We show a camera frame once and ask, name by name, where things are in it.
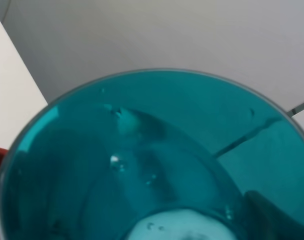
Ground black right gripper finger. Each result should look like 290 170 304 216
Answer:
240 190 304 240

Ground teal translucent plastic cup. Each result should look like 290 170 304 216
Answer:
0 69 304 240

